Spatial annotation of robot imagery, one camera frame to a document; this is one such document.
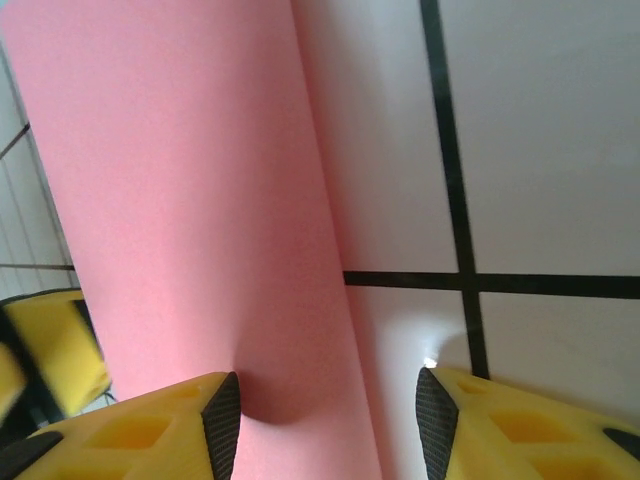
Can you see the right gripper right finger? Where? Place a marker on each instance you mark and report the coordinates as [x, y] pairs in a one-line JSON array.
[[525, 430]]

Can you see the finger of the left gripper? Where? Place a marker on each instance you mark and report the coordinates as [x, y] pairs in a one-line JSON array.
[[9, 385], [60, 345]]

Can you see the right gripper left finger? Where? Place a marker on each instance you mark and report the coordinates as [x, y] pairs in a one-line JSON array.
[[140, 435]]

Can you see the pink paper sheet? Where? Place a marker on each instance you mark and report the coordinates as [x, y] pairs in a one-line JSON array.
[[175, 175]]

